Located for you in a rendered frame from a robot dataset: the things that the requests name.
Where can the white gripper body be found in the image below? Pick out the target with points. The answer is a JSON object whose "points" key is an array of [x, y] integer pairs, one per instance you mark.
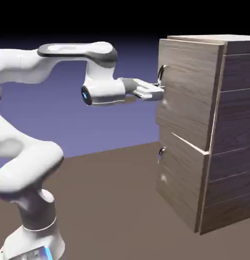
{"points": [[149, 91]]}

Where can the small wooden cabinet door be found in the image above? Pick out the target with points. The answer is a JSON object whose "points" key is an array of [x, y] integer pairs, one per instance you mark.
{"points": [[177, 182]]}

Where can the large wooden cabinet door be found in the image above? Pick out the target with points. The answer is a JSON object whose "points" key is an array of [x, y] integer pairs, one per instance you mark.
{"points": [[187, 97]]}

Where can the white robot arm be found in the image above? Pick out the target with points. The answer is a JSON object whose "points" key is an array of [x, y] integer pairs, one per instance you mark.
{"points": [[27, 162]]}

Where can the light wood cabinet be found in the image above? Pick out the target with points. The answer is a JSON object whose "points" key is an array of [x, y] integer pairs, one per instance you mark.
{"points": [[236, 130]]}

